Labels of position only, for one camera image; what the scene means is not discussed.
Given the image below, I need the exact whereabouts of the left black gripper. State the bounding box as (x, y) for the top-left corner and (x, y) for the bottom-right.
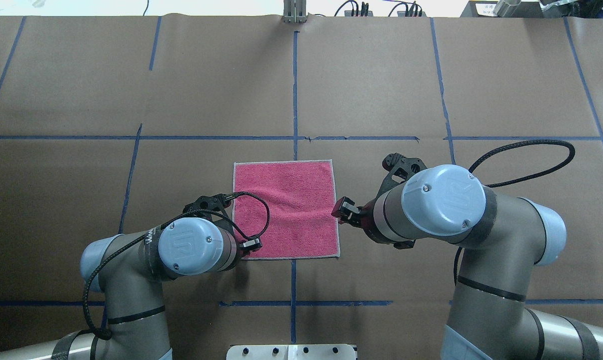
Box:
(182, 194), (263, 252)

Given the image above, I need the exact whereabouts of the right black braided cable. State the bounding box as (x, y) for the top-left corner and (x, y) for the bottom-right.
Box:
(453, 140), (576, 287)

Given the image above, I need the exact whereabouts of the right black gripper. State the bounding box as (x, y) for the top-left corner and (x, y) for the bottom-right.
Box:
(331, 153), (427, 249)

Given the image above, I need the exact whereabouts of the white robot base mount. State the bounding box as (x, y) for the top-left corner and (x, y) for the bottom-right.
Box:
(226, 343), (358, 360)

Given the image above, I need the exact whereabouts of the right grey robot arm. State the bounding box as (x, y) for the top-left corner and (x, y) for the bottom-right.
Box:
(331, 153), (603, 360)

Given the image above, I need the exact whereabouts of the pink towel with white hem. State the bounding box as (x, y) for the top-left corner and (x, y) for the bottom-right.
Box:
(233, 159), (341, 261)

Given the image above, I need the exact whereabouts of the right vertical blue tape strip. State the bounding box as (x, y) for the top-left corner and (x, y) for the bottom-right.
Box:
(429, 17), (457, 165)

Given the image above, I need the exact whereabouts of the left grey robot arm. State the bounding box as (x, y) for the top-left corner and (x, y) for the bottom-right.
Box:
(0, 191), (263, 360)

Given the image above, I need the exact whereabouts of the grey aluminium post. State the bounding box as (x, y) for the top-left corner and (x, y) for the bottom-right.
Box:
(282, 0), (308, 24)

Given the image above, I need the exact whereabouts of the vertical blue tape strip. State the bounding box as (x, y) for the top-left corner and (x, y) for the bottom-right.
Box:
(429, 17), (457, 165)
(100, 123), (143, 331)

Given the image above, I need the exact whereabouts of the horizontal blue tape strip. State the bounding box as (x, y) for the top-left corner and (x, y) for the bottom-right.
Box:
(0, 135), (603, 142)

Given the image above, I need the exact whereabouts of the left vertical blue tape strip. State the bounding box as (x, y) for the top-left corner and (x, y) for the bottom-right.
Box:
(100, 123), (143, 331)

